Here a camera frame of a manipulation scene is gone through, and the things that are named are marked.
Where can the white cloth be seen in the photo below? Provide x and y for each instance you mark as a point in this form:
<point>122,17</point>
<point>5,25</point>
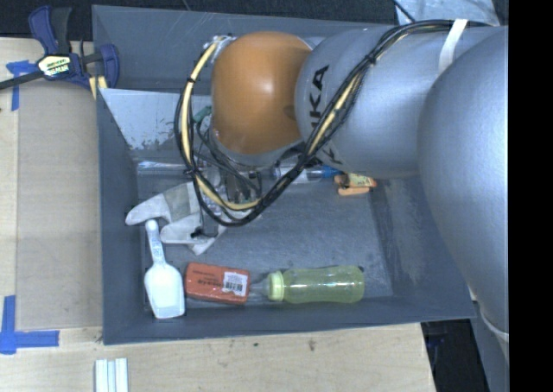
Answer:
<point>177,204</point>

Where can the clear plastic bottle blue cap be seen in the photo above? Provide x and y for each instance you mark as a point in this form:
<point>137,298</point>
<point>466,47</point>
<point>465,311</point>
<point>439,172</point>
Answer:
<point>317,173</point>

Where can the orange box with barcode label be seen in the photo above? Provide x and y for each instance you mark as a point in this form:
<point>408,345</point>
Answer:
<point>211,282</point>

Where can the grey metal bin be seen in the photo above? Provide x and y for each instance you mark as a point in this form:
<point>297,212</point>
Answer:
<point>311,235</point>

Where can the pale wood flat board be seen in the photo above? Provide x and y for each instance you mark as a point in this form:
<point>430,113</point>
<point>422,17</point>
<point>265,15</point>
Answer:
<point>56,209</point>

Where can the small orange toy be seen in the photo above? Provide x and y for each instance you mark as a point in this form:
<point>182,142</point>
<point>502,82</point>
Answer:
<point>356,184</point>

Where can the white plastic scoop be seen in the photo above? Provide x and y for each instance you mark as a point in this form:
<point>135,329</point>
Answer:
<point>163,286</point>

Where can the yellow-green baby bottle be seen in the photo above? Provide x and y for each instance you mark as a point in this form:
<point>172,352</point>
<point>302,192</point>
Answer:
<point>319,284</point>

